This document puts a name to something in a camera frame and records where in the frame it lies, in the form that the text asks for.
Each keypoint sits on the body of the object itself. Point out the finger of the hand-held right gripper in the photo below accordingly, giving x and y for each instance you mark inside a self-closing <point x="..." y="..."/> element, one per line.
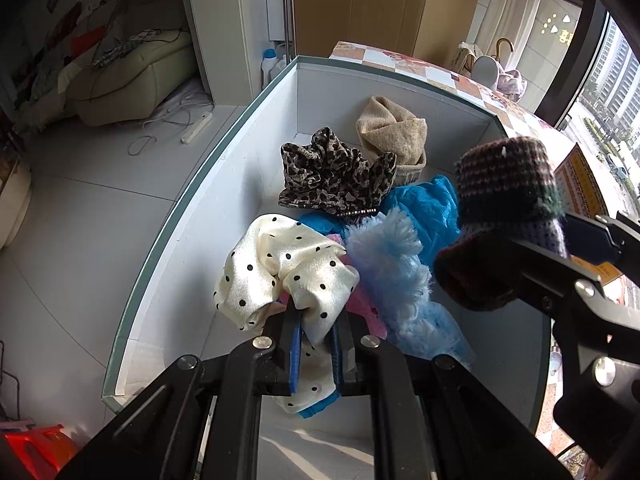
<point x="585" y="237"/>
<point x="565" y="280"/>

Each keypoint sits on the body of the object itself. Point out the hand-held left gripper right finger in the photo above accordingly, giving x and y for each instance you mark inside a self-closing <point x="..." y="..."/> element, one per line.
<point x="340" y="360"/>

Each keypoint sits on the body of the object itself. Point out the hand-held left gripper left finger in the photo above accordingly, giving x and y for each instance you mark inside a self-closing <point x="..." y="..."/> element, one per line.
<point x="296" y="360"/>

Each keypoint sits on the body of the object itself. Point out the pink cloth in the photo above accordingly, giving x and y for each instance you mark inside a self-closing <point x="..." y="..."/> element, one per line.
<point x="372" y="317"/>

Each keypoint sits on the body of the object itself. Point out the white polka dot scrunchie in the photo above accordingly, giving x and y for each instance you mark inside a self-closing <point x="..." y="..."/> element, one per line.
<point x="280" y="260"/>

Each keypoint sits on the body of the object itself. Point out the light blue fluffy cloth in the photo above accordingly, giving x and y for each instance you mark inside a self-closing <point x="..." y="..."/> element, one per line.
<point x="395" y="270"/>

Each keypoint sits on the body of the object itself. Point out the leopard print scrunchie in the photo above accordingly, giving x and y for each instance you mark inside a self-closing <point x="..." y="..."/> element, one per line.
<point x="325" y="175"/>

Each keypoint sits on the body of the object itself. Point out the beige knitted hat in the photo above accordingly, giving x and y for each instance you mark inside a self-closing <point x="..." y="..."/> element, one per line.
<point x="390" y="130"/>

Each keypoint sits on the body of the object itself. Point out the white storage box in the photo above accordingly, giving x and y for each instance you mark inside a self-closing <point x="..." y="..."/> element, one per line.
<point x="325" y="100"/>

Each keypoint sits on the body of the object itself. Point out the checkered patterned tablecloth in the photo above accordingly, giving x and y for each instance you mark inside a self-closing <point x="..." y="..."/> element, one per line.
<point x="520" y="115"/>

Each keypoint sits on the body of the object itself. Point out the high-rise apartment tower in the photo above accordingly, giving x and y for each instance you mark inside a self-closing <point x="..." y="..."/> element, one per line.
<point x="615" y="75"/>

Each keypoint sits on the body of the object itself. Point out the lilac garment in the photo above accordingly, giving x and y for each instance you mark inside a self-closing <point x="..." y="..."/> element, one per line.
<point x="512" y="82"/>

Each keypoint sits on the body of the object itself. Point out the white chair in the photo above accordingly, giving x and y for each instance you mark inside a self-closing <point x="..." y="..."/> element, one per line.
<point x="487" y="67"/>

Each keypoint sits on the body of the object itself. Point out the white curtain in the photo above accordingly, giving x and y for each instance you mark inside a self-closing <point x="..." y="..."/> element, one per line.
<point x="505" y="5"/>

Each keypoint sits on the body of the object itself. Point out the white power strip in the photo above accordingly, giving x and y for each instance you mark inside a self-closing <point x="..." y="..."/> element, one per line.
<point x="196" y="127"/>

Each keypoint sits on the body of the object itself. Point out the red plastic stool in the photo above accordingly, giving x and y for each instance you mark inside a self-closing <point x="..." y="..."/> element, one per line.
<point x="35" y="447"/>

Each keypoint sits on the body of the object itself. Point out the white detergent bottle blue cap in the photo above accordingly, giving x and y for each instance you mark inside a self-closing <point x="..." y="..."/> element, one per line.
<point x="270" y="67"/>

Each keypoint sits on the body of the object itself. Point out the small white bottle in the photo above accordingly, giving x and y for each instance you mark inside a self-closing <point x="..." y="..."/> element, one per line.
<point x="281" y="62"/>

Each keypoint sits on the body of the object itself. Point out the brown cardboard sheet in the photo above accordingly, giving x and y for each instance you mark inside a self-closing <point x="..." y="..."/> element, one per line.
<point x="375" y="5"/>

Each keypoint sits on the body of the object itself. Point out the round cream coffee table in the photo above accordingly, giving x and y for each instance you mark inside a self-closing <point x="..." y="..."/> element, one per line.
<point x="12" y="200"/>

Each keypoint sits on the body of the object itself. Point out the cream sofa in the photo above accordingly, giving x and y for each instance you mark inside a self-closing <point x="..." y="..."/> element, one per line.
<point x="135" y="75"/>

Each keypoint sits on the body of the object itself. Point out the red cushion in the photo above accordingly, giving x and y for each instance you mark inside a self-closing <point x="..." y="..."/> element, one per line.
<point x="87" y="42"/>

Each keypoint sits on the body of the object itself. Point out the dark window frame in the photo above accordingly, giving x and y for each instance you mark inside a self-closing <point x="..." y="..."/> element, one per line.
<point x="575" y="60"/>

